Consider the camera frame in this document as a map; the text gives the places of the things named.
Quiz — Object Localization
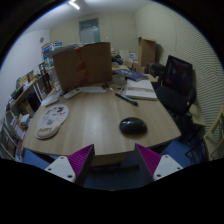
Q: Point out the white cartoon-print mouse pad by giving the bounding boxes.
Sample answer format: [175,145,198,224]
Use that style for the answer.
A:
[34,103,70,140]

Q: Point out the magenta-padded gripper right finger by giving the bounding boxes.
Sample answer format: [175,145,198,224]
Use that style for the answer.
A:
[134,143,184,184]

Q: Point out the ceiling tube light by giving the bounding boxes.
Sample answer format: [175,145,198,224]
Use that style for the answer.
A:
[68,0,81,10]

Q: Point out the black computer mouse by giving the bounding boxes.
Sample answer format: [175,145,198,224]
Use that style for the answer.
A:
[119,116,148,136]

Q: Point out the wooden chair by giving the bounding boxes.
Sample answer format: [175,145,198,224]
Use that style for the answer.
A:
[203,106,224,161]

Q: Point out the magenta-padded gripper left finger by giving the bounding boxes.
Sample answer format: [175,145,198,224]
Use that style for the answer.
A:
[44,143,96,188]

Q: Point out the cluttered shelf unit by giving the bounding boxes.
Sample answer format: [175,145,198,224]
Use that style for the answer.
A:
[0,69,44,161]

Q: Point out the dark bag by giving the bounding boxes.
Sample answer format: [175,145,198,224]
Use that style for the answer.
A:
[146,61,167,79]

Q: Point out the grey door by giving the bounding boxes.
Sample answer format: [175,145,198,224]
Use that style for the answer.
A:
[78,17,101,44]

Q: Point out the tall open cardboard box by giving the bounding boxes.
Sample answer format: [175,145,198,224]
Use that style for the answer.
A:
[137,36,157,68]

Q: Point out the large brown cardboard box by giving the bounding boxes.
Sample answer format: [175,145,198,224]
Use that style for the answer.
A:
[52,41,113,92]

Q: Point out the blue book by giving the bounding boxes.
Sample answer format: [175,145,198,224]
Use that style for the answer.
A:
[112,68,150,83]

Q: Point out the black marker pen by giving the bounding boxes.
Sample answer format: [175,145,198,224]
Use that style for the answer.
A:
[114,92,139,107]

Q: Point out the white paper sheet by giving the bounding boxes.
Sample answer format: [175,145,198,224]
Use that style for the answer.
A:
[79,85,108,94]

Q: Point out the white book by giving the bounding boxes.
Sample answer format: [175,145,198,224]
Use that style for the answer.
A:
[124,78,158,101]

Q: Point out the blue and white cabinet machine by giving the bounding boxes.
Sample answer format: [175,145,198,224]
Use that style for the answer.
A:
[41,41,64,69]

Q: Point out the black office chair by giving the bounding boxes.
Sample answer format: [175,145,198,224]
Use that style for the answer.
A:
[154,55,198,134]

